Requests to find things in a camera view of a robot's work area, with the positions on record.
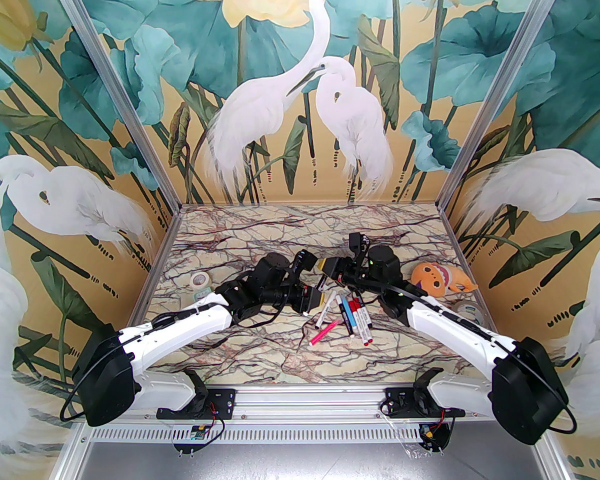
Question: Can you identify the orange plush fish toy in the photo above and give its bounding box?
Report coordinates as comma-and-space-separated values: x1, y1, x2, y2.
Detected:
411, 262, 478, 298

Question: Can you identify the perforated metal strip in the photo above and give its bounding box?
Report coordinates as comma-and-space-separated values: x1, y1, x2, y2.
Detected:
82, 427, 433, 444

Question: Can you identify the white marker with red ends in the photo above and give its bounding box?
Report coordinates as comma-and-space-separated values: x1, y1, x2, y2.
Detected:
354, 295, 373, 345
349, 299, 367, 343

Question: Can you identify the large white tape roll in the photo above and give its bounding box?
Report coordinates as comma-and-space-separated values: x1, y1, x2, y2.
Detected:
452, 302, 486, 326

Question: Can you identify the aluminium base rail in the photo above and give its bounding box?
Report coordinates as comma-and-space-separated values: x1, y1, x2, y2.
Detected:
95, 387, 548, 421

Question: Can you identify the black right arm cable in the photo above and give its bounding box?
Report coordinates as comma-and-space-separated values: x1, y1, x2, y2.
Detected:
510, 338, 578, 434

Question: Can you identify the yellow power connector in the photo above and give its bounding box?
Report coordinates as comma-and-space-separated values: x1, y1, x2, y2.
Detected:
419, 420, 455, 453

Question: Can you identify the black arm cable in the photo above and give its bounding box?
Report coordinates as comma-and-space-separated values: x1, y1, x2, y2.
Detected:
510, 338, 578, 434
61, 313, 221, 424

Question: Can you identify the grey metal panel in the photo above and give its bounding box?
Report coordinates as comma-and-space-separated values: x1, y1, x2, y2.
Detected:
77, 443, 546, 480

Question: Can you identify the aluminium frame post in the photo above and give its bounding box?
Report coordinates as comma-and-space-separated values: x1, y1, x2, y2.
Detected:
437, 0, 573, 210
45, 0, 183, 209

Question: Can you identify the white marker with black tip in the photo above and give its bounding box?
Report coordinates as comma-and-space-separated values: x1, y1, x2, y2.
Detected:
315, 292, 334, 329

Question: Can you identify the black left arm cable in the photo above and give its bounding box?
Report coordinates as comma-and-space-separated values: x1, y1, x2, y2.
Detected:
61, 313, 221, 424

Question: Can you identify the pink highlighter pen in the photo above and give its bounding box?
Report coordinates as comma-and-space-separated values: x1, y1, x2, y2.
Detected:
309, 320, 342, 345

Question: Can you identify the blue body pen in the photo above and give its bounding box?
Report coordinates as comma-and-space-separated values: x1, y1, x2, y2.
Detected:
337, 294, 355, 337

